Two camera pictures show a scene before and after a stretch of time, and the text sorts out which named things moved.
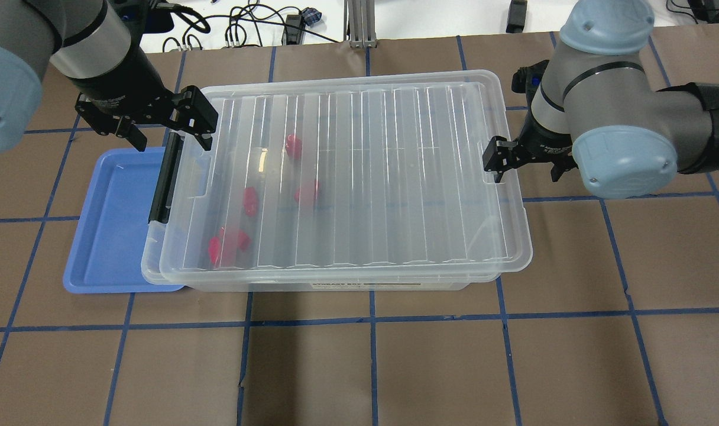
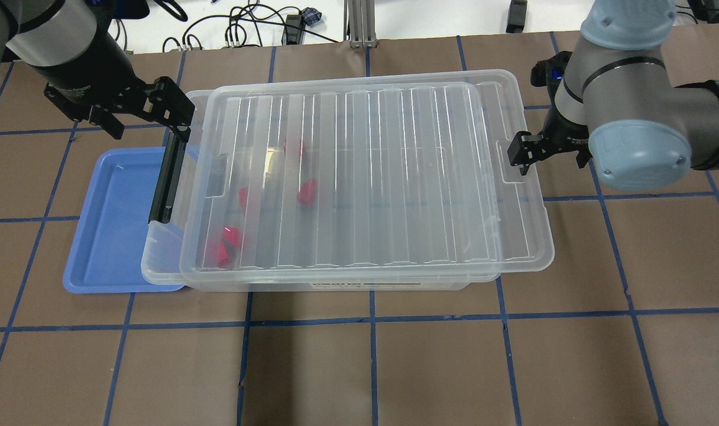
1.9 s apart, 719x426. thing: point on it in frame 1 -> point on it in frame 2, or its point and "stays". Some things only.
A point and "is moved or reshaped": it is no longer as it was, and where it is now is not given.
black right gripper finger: (498, 157) -> (524, 149)
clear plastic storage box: (345, 181) stays
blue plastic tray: (106, 252) stays
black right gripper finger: (560, 167) -> (583, 157)
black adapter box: (517, 16) stays
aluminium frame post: (362, 23) stays
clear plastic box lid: (340, 174) stays
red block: (294, 147) stays
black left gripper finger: (129, 131) -> (107, 120)
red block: (250, 201) is moved or reshaped
